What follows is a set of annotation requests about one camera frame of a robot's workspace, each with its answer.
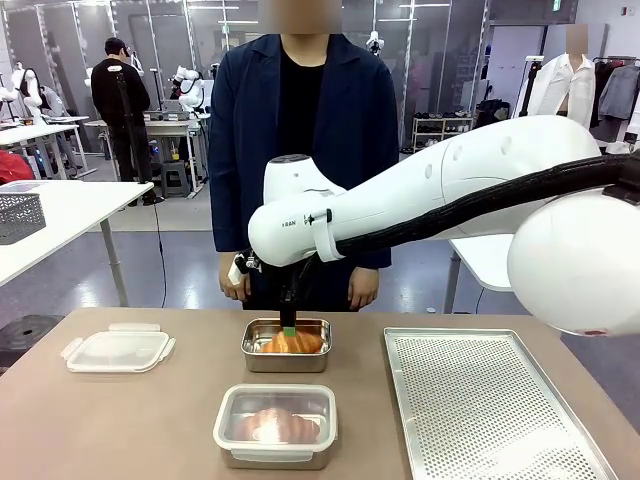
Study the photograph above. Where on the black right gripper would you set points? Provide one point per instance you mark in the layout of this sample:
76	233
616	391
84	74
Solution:
280	277

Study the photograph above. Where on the golden croissant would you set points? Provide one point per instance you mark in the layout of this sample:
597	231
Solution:
300	345
277	425

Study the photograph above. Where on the clear plastic clip lid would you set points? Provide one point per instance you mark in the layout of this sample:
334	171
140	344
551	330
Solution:
117	347
275	400

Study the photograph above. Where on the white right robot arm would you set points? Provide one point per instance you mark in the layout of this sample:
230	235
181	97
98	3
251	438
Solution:
450	190

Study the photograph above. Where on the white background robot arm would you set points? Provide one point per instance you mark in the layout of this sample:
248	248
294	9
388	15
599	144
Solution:
27	92
192	92

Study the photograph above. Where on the steel rectangular container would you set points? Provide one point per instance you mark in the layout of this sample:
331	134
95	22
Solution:
260	362
275	460

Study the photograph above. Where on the person's right hand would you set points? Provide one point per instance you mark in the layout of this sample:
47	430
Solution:
232	290

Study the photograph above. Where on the person's left hand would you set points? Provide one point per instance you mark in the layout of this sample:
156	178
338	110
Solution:
362	290

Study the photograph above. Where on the grey plastic stool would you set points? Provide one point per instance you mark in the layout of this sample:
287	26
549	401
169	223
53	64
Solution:
175	179

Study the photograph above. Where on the person in navy jacket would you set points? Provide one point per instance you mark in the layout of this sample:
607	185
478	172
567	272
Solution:
345	125

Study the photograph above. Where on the white long table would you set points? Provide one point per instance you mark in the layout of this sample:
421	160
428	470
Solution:
482	260

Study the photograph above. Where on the perforated metal baking tray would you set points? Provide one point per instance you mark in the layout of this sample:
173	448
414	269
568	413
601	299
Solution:
490	405

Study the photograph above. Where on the white side table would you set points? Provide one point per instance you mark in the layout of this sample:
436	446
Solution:
85	220

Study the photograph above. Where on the white shoe rack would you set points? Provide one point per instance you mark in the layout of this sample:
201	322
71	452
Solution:
435	135

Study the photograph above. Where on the black round floor base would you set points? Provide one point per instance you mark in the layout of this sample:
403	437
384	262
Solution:
25	340

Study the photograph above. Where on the standing man in black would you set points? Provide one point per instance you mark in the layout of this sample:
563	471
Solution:
120	105

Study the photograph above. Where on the grey mesh basket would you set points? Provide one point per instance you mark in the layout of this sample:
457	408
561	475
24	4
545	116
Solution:
20	215

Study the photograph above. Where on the small white background robot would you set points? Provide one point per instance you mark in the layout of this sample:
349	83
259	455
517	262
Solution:
374	42

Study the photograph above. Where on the black bag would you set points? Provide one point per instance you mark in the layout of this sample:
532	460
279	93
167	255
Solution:
492	112

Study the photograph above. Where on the white background desk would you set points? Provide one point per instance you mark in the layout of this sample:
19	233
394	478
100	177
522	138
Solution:
40	132

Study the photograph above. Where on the red fabric item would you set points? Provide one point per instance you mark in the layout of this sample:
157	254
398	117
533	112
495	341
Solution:
14	167

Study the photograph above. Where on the seated person grey top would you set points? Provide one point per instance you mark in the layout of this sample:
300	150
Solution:
54	102

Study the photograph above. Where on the black tripod pole white head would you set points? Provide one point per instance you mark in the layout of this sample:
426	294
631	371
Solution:
531	85

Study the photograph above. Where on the clothes rack with garments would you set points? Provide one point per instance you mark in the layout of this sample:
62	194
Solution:
617	92

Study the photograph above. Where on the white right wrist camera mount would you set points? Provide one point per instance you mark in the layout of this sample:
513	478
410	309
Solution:
235	270

